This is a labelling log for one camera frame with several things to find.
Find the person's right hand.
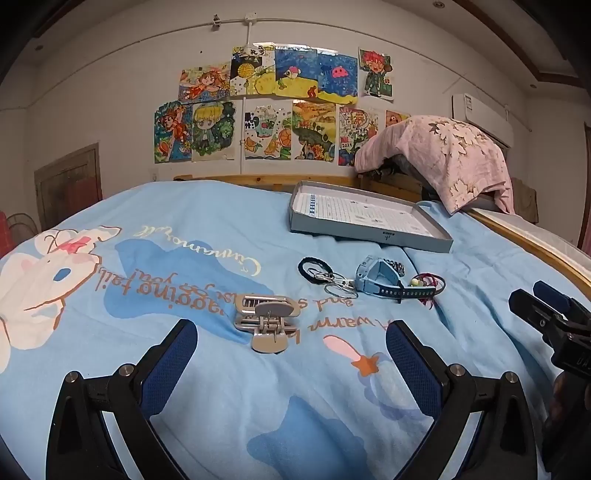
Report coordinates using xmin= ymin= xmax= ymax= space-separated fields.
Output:
xmin=549 ymin=371 xmax=573 ymax=423

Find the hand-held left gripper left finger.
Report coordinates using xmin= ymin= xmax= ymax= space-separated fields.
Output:
xmin=46 ymin=318 xmax=199 ymax=480

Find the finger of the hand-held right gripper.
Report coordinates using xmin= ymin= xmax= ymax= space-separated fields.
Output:
xmin=508 ymin=288 xmax=572 ymax=344
xmin=532 ymin=280 xmax=591 ymax=324

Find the pink curtain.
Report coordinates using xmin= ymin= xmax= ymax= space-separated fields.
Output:
xmin=577 ymin=122 xmax=591 ymax=252

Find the grey cardboard box lid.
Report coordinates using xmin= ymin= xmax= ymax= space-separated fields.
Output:
xmin=288 ymin=181 xmax=454 ymax=254

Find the wooden bed frame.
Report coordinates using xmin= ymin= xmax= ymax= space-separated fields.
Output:
xmin=173 ymin=173 xmax=591 ymax=296

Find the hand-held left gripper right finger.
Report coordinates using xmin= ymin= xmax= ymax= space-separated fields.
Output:
xmin=385 ymin=320 xmax=539 ymax=480

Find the beige hair claw clip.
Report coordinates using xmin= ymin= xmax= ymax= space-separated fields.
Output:
xmin=233 ymin=294 xmax=302 ymax=355

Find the brown cloth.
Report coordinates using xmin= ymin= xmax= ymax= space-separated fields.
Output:
xmin=510 ymin=178 xmax=539 ymax=224

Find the thin grey hair ring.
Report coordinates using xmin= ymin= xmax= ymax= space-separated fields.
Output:
xmin=323 ymin=282 xmax=359 ymax=300

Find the black hair tie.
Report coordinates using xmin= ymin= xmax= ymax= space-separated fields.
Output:
xmin=297 ymin=257 xmax=329 ymax=283

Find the white wall conduit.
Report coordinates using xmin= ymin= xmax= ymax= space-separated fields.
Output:
xmin=212 ymin=14 xmax=259 ymax=176

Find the light blue printed blanket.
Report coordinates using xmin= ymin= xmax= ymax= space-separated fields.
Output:
xmin=0 ymin=180 xmax=591 ymax=480

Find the red string bracelet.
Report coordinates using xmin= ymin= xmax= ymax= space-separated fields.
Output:
xmin=418 ymin=272 xmax=448 ymax=309

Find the pink floral cloth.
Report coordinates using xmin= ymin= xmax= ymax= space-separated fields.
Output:
xmin=355 ymin=115 xmax=515 ymax=215

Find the white air conditioner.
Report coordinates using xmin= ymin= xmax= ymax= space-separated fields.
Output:
xmin=451 ymin=93 xmax=515 ymax=147

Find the group of wall drawings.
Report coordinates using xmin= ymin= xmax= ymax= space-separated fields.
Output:
xmin=154 ymin=45 xmax=411 ymax=167

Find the blue wrist watch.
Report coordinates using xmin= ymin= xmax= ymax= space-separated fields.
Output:
xmin=355 ymin=255 xmax=437 ymax=303

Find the brown wooden door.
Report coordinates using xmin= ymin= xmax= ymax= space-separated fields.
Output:
xmin=34 ymin=143 xmax=102 ymax=232

